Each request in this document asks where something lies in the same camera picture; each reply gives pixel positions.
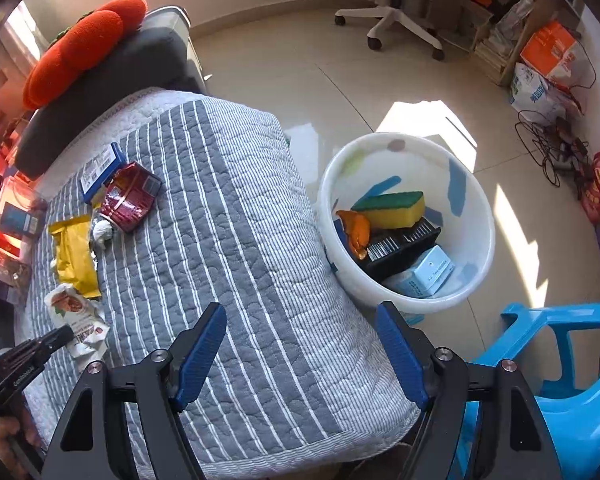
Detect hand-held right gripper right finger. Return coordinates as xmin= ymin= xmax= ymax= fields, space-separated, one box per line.
xmin=375 ymin=301 xmax=563 ymax=480

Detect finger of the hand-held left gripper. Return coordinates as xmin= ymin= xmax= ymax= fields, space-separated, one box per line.
xmin=10 ymin=325 xmax=76 ymax=368

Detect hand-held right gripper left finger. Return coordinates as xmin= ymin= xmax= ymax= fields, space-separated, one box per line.
xmin=40 ymin=302 xmax=228 ymax=480

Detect white snack packet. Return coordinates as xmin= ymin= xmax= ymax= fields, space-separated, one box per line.
xmin=44 ymin=282 xmax=111 ymax=359

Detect light blue carton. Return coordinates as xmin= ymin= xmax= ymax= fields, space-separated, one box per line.
xmin=390 ymin=245 xmax=456 ymax=298

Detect black plastic tray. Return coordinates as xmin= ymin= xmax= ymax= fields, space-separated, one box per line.
xmin=362 ymin=216 xmax=442 ymax=281

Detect orange wrapper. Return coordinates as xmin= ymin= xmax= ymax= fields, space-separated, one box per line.
xmin=336 ymin=209 xmax=372 ymax=259

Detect yellow green sponge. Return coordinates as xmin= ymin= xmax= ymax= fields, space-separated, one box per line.
xmin=350 ymin=191 xmax=427 ymax=231

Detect white patterned bucket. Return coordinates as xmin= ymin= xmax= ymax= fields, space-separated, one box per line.
xmin=317 ymin=131 xmax=497 ymax=315

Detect person's left hand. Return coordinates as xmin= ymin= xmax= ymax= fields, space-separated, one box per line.
xmin=0 ymin=410 xmax=36 ymax=468

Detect clear packet brown contents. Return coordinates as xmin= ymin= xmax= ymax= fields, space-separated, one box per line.
xmin=0 ymin=237 xmax=35 ymax=306

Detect yellow packet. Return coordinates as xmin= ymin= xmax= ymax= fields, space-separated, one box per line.
xmin=47 ymin=214 xmax=103 ymax=300

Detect crumpled white foil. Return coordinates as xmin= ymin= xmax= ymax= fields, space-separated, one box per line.
xmin=89 ymin=212 xmax=117 ymax=252

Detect grey striped quilt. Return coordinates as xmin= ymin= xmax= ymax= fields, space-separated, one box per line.
xmin=10 ymin=87 xmax=423 ymax=480

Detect crushed red can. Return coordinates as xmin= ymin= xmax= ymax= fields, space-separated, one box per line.
xmin=97 ymin=161 xmax=162 ymax=234

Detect flat blue box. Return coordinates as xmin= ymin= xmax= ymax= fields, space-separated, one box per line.
xmin=78 ymin=142 xmax=128 ymax=204

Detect blue plastic stool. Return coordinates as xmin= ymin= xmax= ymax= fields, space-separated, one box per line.
xmin=450 ymin=302 xmax=600 ymax=480

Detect dark grey cushion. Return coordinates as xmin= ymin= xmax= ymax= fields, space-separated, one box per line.
xmin=12 ymin=6 xmax=213 ymax=181

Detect white plastic bag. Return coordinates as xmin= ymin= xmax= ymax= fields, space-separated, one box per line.
xmin=510 ymin=62 xmax=568 ymax=123

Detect orange pumpkin cushion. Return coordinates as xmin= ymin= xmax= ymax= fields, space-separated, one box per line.
xmin=21 ymin=0 xmax=148 ymax=111

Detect stack of books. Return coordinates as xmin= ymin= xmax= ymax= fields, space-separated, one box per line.
xmin=472 ymin=0 xmax=533 ymax=86

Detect orange cardboard box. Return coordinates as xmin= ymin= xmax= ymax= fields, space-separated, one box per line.
xmin=520 ymin=21 xmax=581 ymax=93

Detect white office chair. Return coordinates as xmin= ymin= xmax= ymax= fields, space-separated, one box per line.
xmin=334 ymin=0 xmax=446 ymax=62

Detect wooden desk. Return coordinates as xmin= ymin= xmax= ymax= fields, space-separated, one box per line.
xmin=430 ymin=0 xmax=588 ymax=86

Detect black cable bundle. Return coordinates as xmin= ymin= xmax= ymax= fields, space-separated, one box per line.
xmin=515 ymin=110 xmax=591 ymax=191

